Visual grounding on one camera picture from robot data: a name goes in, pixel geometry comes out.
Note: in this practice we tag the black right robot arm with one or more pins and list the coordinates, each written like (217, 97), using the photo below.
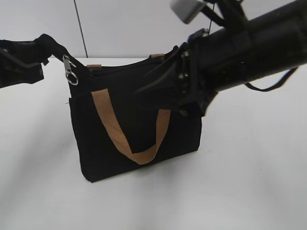
(240, 52)

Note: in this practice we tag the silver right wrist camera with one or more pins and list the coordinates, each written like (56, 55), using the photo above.
(187, 10)

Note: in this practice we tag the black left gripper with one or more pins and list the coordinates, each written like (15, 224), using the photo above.
(21, 62)

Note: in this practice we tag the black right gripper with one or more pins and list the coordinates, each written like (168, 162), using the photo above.
(177, 82)

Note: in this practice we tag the black tote bag tan handles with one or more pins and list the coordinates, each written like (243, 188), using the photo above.
(114, 134)

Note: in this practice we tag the silver zipper pull with ring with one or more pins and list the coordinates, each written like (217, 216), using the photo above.
(69, 74)

